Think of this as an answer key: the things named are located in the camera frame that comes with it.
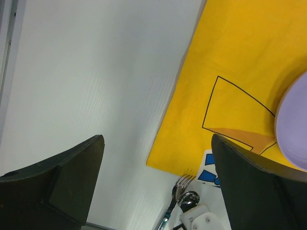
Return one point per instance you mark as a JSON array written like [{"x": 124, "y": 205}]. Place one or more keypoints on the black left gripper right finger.
[{"x": 259, "y": 194}]

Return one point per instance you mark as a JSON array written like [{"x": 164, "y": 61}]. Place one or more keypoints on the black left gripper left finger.
[{"x": 53, "y": 194}]

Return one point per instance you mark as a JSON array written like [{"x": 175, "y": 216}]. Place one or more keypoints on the metal spoon green handle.
[{"x": 188, "y": 200}]

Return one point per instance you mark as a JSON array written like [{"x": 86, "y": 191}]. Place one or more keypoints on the purple plastic plate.
[{"x": 291, "y": 123}]

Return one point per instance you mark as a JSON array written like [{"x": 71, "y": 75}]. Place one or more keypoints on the metal fork green handle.
[{"x": 179, "y": 187}]

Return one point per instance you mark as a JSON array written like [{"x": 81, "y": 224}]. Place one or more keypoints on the yellow printed cloth placemat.
[{"x": 243, "y": 57}]

